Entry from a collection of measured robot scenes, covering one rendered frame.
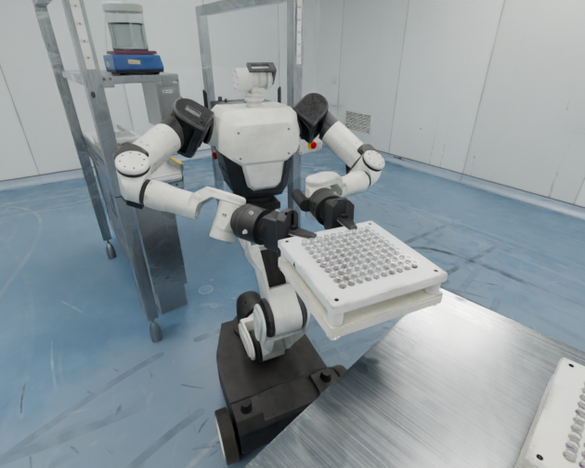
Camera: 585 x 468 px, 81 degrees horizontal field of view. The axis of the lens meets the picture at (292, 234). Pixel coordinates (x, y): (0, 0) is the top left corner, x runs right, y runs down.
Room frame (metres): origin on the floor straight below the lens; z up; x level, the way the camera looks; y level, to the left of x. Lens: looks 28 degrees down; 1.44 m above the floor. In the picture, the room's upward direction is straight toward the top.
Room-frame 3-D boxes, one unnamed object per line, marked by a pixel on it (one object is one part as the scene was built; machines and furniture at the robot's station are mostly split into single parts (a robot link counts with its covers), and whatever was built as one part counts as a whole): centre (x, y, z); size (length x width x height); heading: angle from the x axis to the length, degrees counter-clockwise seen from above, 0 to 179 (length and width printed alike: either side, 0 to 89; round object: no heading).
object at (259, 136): (1.22, 0.15, 1.15); 0.34 x 0.30 x 0.36; 114
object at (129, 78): (1.80, 0.84, 1.33); 0.62 x 0.38 x 0.04; 37
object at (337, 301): (0.59, -0.13, 1.06); 0.25 x 0.24 x 0.02; 113
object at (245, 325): (1.18, 0.13, 0.28); 0.21 x 0.20 x 0.13; 24
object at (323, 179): (0.97, -0.10, 1.07); 0.13 x 0.07 x 0.09; 131
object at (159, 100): (1.72, 0.61, 1.22); 0.22 x 0.11 x 0.20; 37
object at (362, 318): (0.59, -0.13, 1.02); 0.24 x 0.24 x 0.02; 23
